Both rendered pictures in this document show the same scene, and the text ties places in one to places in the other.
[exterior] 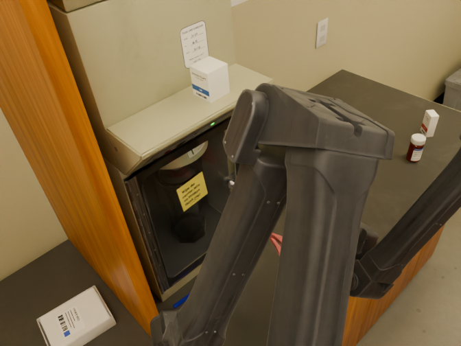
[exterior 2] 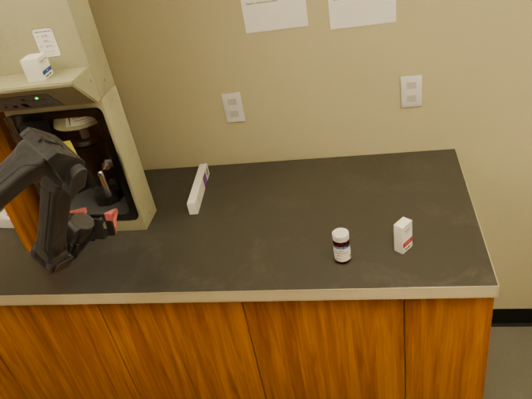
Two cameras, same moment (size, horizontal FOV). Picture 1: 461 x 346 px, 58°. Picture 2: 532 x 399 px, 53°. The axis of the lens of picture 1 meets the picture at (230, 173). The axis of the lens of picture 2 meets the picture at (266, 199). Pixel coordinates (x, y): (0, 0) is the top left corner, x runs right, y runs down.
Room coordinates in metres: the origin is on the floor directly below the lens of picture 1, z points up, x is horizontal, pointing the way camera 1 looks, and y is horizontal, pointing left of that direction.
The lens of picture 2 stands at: (0.25, -1.45, 1.94)
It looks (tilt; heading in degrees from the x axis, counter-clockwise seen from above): 33 degrees down; 53
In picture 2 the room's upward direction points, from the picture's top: 11 degrees counter-clockwise
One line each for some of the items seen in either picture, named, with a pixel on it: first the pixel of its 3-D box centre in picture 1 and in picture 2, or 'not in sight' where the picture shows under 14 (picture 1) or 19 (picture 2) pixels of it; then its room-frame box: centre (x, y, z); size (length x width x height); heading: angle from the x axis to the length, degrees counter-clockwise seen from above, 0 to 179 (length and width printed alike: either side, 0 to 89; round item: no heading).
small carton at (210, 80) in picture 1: (210, 79); (36, 67); (0.70, 0.02, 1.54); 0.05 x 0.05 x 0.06; 40
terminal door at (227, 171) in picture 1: (198, 207); (76, 170); (0.71, 0.09, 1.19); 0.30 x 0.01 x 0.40; 129
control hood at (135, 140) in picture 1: (197, 124); (34, 96); (0.67, 0.05, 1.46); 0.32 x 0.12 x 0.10; 129
